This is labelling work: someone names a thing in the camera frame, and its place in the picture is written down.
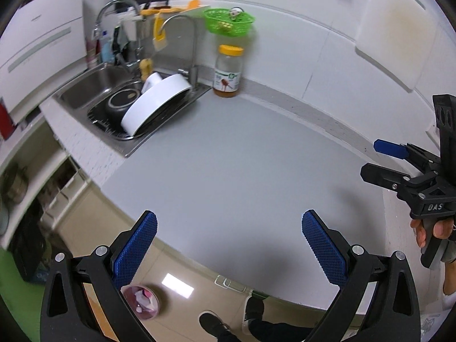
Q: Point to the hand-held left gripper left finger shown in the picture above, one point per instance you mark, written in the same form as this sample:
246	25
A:
137	249

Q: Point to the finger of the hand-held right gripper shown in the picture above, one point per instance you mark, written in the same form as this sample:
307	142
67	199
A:
390	147
384	176

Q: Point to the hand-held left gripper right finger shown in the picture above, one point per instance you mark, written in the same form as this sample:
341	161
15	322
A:
324	253

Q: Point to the round bin with pink bag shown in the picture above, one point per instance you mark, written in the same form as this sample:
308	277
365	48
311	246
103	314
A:
142	301

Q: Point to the person's right forearm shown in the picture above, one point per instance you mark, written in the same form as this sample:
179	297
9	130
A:
450	274

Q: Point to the person's right hand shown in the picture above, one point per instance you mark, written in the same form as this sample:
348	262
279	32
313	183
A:
443	228

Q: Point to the dark trouser leg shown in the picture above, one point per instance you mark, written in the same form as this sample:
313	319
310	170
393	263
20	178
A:
278	331

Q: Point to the black shoe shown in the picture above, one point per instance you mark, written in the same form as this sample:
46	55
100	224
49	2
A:
213	326
254	311

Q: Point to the black bag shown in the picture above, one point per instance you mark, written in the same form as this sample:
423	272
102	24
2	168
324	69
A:
28	242

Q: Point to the green floor mat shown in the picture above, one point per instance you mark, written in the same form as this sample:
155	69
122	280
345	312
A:
17	292

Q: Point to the white printed shirt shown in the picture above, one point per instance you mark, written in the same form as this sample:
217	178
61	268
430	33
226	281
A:
433	324

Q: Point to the metal pot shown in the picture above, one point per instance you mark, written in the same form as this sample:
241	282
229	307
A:
14	185

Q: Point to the white pot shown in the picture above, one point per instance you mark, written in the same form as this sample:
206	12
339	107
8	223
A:
149	107

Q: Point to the black pan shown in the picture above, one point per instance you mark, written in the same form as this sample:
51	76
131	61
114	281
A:
123	99

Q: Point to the steel sink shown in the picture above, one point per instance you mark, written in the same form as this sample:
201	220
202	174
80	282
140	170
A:
82	92

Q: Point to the honey jar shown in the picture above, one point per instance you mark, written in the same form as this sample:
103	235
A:
228	78

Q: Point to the yellow sponge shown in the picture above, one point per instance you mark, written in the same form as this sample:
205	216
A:
146	69

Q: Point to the red object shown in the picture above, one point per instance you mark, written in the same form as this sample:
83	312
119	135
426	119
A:
6	117

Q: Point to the pink bottle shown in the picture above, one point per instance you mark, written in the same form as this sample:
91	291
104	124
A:
92	55

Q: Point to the green plastic basket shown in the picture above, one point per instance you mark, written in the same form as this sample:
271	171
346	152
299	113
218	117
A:
228	28

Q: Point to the blue and white bottle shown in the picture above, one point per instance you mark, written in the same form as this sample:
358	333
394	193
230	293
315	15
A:
106	50

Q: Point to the yellow hanging holder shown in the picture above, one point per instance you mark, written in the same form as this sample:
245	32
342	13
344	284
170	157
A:
159	32

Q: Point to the curved steel faucet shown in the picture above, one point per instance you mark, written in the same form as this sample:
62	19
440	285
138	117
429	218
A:
117	1

